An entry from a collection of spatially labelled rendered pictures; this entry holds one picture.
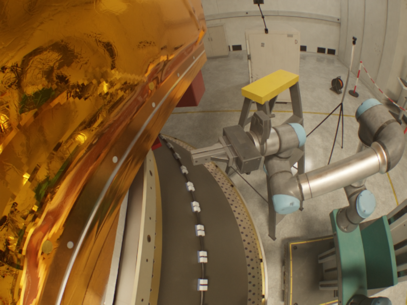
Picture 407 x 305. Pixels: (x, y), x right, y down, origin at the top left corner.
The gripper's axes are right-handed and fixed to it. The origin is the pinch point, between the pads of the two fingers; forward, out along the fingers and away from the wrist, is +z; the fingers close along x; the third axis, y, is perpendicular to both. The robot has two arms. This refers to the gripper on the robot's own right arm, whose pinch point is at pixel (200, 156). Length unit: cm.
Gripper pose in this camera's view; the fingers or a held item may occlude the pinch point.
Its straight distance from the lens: 41.9
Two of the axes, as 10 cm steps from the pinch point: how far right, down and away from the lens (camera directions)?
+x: -2.6, -6.7, 6.9
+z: -9.6, 2.1, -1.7
